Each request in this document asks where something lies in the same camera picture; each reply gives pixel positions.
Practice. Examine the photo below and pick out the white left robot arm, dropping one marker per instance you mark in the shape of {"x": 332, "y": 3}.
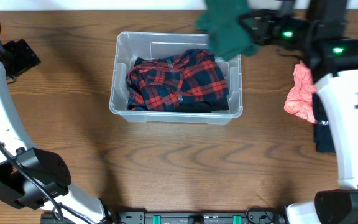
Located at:
{"x": 31, "y": 177}

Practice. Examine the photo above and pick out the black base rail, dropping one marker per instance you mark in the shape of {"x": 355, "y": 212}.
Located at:
{"x": 252, "y": 216}

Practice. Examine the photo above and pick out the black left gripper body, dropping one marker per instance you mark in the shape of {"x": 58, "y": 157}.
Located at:
{"x": 17, "y": 60}

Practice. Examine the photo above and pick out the clear plastic storage bin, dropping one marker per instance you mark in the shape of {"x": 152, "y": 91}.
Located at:
{"x": 149, "y": 45}

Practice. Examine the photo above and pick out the black garment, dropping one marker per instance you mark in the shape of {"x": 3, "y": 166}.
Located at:
{"x": 202, "y": 107}

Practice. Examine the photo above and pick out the navy garment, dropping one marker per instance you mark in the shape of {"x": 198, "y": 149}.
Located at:
{"x": 322, "y": 133}

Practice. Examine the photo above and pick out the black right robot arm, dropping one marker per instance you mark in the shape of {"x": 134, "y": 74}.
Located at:
{"x": 333, "y": 60}

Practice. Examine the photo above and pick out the salmon pink garment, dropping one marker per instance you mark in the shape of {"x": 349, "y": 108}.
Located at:
{"x": 299, "y": 100}

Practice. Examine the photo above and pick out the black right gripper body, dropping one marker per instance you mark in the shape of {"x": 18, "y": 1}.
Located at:
{"x": 275, "y": 31}

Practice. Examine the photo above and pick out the dark green garment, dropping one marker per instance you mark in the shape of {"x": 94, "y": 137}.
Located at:
{"x": 227, "y": 38}

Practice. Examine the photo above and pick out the red navy plaid shirt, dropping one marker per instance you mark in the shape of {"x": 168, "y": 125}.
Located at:
{"x": 161, "y": 85}

